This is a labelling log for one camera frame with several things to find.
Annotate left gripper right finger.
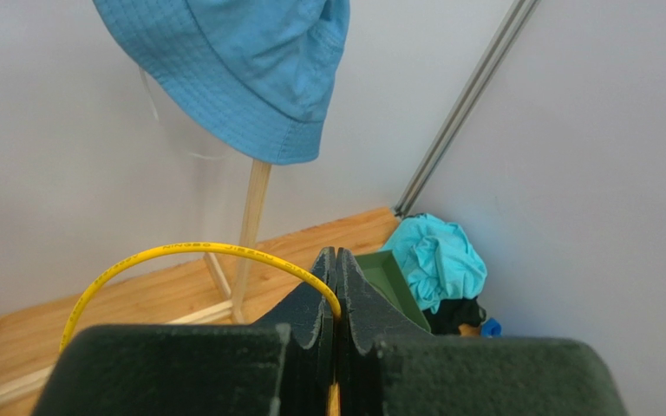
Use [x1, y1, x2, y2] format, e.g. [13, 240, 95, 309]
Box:
[336, 249, 627, 415]

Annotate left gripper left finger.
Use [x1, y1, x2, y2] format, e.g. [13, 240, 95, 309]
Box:
[31, 246, 337, 416]

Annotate yellow cables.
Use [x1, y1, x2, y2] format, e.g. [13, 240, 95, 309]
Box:
[58, 242, 343, 416]

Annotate wooden hat stand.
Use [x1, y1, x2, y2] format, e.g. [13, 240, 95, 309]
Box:
[0, 159, 271, 406]

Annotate black cloth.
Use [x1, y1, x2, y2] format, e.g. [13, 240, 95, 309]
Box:
[422, 298, 486, 335]

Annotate green plastic bin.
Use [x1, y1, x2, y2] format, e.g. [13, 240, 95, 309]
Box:
[355, 250, 431, 333]

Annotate royal blue towel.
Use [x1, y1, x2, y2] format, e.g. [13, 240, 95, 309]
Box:
[480, 317, 502, 338]

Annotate turquoise cloth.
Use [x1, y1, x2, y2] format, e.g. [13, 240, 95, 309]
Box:
[381, 213, 487, 314]

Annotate blue bucket hat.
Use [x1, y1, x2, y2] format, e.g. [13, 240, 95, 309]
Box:
[95, 0, 350, 166]

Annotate corner aluminium profile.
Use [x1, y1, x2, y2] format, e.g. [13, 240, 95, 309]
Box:
[392, 0, 540, 218]

